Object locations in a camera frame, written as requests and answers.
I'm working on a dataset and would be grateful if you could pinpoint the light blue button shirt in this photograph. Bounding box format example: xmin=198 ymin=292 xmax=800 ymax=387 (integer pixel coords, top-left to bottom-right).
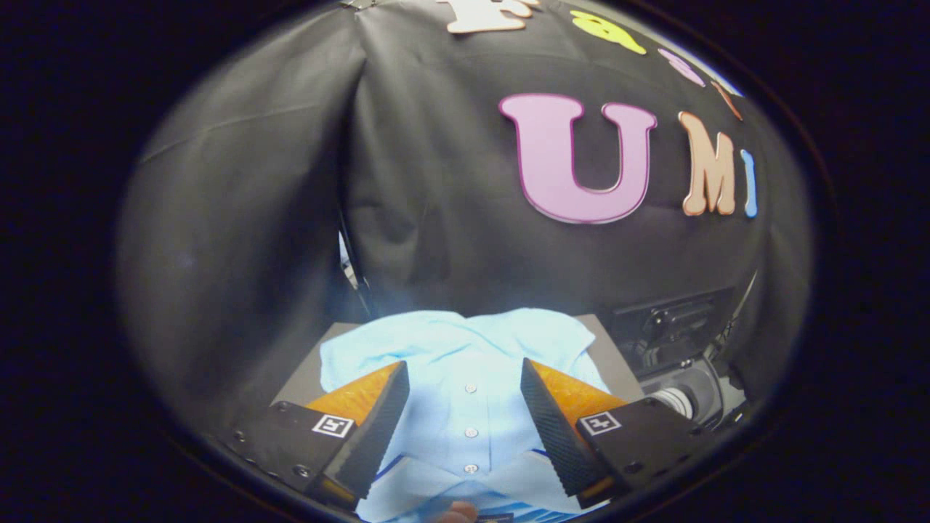
xmin=320 ymin=308 xmax=611 ymax=523

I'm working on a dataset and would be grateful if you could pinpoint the dark washing machine lid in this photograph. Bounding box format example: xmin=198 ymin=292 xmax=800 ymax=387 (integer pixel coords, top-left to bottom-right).
xmin=610 ymin=287 xmax=736 ymax=353

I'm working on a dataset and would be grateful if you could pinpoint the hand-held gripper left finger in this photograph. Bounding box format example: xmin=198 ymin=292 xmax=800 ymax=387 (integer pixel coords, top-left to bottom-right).
xmin=222 ymin=360 xmax=410 ymax=511

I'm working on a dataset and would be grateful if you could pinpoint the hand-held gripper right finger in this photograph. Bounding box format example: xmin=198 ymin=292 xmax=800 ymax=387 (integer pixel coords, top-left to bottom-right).
xmin=520 ymin=357 xmax=716 ymax=509

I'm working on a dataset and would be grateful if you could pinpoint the dark cabinet with beige side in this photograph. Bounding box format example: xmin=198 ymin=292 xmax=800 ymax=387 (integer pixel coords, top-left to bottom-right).
xmin=272 ymin=312 xmax=647 ymax=408

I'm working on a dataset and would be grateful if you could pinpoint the grey top-load washing machine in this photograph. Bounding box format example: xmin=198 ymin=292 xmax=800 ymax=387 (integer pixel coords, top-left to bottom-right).
xmin=639 ymin=349 xmax=749 ymax=431

